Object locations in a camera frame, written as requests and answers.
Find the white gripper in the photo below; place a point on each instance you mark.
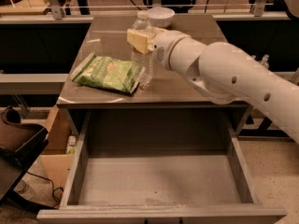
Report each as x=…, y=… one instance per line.
x=163, y=48

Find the clear plastic water bottle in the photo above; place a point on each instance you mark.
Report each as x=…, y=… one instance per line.
x=142, y=23

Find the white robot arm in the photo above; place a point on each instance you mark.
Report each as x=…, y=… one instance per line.
x=222, y=72

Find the grey cabinet with top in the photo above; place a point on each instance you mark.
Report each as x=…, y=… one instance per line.
x=107, y=37

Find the clear pump bottle right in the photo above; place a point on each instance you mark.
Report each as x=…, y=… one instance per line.
x=264, y=61

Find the open grey top drawer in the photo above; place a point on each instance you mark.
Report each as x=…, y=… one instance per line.
x=159, y=166

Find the white ceramic bowl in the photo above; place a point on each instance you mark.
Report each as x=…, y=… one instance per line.
x=161, y=16

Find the green chip bag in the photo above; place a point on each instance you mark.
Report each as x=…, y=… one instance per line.
x=104, y=72

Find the grey metal railing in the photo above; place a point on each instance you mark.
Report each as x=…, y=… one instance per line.
x=78, y=8

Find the cardboard box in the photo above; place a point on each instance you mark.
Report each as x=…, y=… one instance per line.
x=55, y=160

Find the dark chair with brown seat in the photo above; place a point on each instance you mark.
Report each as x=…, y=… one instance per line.
x=20, y=145

